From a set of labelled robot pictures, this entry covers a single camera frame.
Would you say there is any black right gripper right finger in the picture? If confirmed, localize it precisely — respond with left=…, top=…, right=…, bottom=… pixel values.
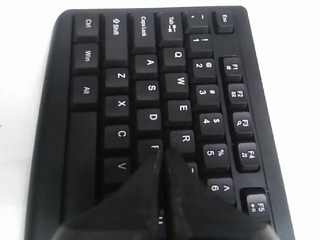
left=163, top=148, right=279, bottom=240

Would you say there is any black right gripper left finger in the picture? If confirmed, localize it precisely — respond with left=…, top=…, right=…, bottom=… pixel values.
left=52, top=148, right=163, bottom=240

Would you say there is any black acer keyboard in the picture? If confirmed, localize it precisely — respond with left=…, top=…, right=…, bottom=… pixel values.
left=24, top=6, right=295, bottom=240

